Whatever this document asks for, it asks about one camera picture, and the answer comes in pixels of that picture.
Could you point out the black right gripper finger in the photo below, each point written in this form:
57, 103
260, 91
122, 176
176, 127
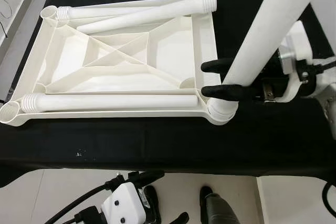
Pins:
218, 65
226, 92

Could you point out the black tablecloth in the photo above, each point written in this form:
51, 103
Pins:
157, 145

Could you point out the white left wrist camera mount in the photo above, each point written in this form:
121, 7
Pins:
123, 205

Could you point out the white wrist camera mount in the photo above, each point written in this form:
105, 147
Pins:
299, 40
123, 205

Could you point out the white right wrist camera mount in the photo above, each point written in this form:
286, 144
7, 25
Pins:
299, 40

